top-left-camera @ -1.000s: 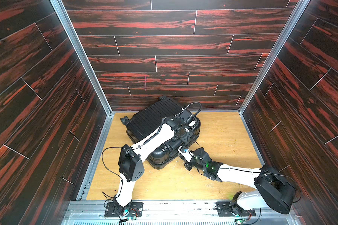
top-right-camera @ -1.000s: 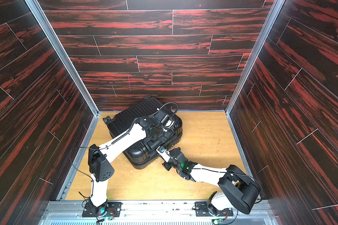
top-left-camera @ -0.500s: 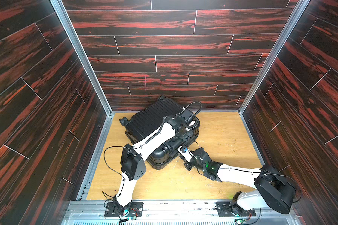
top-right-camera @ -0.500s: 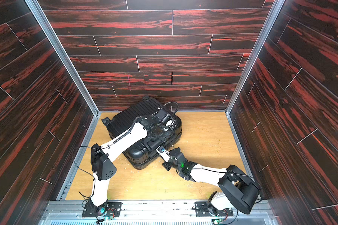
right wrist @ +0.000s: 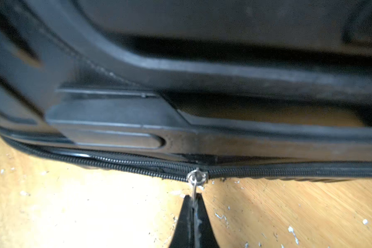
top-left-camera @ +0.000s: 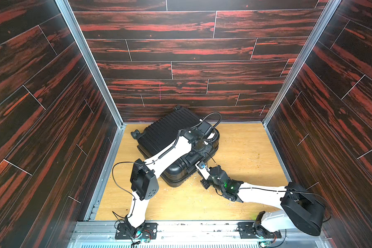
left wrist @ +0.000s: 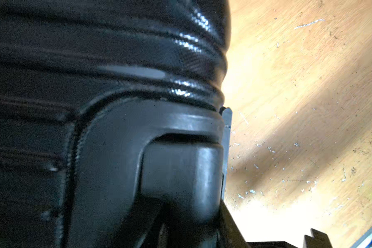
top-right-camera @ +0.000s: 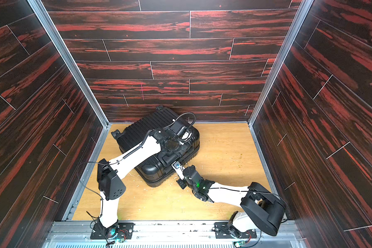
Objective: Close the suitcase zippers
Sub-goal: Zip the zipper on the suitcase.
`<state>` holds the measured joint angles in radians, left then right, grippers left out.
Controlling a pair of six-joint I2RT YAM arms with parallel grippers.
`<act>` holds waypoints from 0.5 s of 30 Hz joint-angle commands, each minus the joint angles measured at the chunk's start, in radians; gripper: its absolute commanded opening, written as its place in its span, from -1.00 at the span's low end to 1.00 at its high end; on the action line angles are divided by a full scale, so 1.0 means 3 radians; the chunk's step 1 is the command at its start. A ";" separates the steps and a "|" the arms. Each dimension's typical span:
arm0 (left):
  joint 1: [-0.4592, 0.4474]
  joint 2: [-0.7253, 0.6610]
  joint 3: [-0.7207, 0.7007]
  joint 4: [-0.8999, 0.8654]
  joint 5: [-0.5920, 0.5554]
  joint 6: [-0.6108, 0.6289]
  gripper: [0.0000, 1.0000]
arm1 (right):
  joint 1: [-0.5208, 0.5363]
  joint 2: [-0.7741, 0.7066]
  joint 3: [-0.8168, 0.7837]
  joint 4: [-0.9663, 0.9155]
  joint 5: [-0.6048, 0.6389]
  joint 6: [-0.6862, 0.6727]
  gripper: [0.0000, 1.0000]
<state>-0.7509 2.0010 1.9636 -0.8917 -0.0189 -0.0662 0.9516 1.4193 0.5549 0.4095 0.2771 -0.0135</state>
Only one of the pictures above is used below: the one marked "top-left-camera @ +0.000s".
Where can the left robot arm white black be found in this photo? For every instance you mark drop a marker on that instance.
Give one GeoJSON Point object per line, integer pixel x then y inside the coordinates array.
{"type": "Point", "coordinates": [145, 174]}

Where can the black hard-shell suitcase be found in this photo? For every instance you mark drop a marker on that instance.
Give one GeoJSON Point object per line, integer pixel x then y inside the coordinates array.
{"type": "Point", "coordinates": [162, 133]}

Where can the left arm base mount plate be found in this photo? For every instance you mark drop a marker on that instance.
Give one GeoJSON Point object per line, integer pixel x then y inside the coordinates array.
{"type": "Point", "coordinates": [147, 231]}

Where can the right aluminium corner post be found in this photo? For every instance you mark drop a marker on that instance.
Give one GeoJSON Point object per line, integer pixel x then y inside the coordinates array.
{"type": "Point", "coordinates": [317, 31]}

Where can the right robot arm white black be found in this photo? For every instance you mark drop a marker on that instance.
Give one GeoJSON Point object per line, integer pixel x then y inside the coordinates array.
{"type": "Point", "coordinates": [297, 208]}

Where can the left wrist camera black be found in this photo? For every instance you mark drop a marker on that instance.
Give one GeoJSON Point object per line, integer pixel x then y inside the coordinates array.
{"type": "Point", "coordinates": [204, 129]}

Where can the aluminium corner post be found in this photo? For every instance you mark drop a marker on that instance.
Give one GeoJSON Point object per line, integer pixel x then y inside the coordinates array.
{"type": "Point", "coordinates": [76, 32]}
{"type": "Point", "coordinates": [317, 31]}

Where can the left aluminium corner post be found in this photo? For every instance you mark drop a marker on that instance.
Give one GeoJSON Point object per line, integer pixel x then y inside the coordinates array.
{"type": "Point", "coordinates": [76, 32]}

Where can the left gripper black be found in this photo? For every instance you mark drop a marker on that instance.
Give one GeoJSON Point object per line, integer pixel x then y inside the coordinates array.
{"type": "Point", "coordinates": [205, 150]}

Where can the aluminium front rail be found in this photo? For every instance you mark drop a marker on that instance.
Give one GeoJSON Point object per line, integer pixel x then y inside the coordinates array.
{"type": "Point", "coordinates": [191, 234]}

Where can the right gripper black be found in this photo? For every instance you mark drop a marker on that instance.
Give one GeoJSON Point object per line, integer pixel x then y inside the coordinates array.
{"type": "Point", "coordinates": [207, 182]}

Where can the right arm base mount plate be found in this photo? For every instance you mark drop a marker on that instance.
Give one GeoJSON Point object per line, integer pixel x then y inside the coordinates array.
{"type": "Point", "coordinates": [250, 230]}

